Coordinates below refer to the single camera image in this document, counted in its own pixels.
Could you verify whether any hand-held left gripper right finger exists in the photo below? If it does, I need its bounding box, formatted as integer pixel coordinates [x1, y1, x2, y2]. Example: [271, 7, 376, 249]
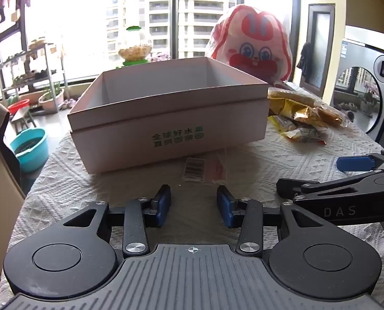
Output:
[216, 184, 336, 257]

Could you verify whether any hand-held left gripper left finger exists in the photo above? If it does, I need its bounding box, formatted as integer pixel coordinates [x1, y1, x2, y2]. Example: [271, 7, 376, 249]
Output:
[63, 184, 172, 258]

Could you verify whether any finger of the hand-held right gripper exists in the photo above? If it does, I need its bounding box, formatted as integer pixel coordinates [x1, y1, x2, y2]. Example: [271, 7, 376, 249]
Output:
[336, 149, 384, 172]
[276, 169, 384, 205]

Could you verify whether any clear packet with white label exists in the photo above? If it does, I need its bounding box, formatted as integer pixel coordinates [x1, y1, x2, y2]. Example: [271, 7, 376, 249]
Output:
[182, 155, 226, 186]

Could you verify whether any yellow green snack packet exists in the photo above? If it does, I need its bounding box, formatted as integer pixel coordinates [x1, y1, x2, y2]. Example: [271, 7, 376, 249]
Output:
[280, 126, 327, 145]

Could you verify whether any brown biscuit packet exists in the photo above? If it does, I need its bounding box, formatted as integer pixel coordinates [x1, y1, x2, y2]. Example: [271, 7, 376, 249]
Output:
[268, 87, 352, 128]

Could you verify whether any golden yellow snack packet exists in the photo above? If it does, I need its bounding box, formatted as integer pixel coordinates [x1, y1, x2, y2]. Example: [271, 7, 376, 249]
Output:
[268, 98, 322, 124]

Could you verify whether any small yellow snack packet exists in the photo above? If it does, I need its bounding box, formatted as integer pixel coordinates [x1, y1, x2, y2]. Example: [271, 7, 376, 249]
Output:
[269, 115, 299, 134]

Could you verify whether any pink cardboard box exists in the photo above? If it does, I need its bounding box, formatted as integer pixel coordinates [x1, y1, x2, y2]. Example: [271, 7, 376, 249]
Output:
[67, 56, 269, 174]

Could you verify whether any white textured tablecloth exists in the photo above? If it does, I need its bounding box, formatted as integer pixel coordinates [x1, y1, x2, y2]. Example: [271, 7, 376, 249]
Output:
[0, 82, 384, 310]

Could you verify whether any grey washing machine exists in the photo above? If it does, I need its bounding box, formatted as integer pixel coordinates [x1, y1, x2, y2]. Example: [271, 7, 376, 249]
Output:
[329, 26, 384, 143]

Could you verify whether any black hanging cloth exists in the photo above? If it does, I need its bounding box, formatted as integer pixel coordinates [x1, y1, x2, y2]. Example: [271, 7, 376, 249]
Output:
[297, 43, 312, 78]

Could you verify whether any dark framed glass door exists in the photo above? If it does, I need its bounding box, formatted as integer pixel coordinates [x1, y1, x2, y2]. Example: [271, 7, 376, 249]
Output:
[303, 4, 336, 99]

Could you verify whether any teal plastic basin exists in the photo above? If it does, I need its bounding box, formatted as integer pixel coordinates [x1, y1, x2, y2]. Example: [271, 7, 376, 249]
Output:
[9, 127, 49, 172]

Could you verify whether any planter with green plants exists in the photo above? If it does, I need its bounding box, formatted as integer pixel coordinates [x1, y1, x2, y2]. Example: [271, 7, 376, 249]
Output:
[38, 82, 65, 114]

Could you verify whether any red white bunny bag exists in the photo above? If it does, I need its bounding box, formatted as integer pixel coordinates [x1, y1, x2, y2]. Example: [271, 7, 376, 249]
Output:
[206, 4, 293, 83]

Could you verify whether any green gumball dispenser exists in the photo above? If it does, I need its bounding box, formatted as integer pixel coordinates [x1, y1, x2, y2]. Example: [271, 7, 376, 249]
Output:
[116, 26, 154, 68]

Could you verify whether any small wooden bench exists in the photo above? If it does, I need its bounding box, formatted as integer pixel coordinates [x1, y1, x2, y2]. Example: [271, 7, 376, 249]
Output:
[8, 106, 37, 133]

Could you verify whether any red plastic basin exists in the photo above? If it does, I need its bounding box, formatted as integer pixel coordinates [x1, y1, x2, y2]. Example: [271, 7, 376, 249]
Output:
[7, 99, 30, 115]

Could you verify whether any metal plant rack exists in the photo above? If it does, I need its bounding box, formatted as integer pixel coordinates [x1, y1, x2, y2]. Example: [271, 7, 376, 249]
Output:
[0, 39, 68, 104]

